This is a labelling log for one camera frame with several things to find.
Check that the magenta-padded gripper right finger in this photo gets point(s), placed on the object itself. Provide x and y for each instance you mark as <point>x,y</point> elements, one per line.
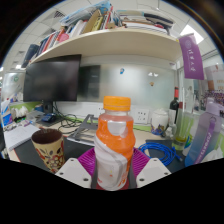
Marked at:
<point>153,171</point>

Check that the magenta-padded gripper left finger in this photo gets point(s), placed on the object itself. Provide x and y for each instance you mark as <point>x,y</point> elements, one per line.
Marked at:
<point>73,171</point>

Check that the orange-capped drink bottle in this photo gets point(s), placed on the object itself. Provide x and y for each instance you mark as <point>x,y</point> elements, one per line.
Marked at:
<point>113,143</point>

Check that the purple water bottle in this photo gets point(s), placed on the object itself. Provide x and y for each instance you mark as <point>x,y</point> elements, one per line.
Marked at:
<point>205,133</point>

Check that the black desk mat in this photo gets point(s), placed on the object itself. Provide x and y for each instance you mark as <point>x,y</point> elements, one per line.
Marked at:
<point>75,148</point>

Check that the floral paper cup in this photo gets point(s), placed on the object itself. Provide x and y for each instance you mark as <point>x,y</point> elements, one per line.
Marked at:
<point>50,153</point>

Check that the grey metal laptop stand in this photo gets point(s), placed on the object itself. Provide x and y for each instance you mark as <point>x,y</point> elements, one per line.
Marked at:
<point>83,131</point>

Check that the green glass tumbler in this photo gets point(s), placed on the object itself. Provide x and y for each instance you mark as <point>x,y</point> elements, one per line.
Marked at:
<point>181,131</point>

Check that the white ceramic jar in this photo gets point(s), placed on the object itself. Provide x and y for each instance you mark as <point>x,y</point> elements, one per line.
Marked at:
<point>160,121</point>

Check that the small blue device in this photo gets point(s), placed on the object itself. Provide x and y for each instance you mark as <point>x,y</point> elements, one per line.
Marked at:
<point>48,117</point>

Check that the open white notebook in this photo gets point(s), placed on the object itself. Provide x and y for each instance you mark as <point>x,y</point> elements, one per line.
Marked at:
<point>20,135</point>

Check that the white tissue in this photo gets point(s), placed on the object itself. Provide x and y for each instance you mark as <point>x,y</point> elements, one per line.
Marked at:
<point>216,154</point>

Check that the dark wine bottle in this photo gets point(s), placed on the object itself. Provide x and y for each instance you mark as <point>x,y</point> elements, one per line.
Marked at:
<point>174,106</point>

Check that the black computer monitor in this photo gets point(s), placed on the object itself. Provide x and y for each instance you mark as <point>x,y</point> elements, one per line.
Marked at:
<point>51,80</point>

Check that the photo poster board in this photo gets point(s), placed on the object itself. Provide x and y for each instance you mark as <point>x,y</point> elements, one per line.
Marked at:
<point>215,83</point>

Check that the purple hanging banner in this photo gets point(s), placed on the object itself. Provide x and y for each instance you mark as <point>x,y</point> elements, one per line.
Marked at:
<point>191,58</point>

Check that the ceiling lights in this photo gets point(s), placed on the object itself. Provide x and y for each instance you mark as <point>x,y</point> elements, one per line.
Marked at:
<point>195,33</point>

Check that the white wall sockets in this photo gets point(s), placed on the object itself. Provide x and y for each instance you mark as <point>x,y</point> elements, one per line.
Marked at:
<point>141,115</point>

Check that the wall shelf with books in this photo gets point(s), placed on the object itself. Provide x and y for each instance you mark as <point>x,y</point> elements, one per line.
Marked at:
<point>110,41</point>

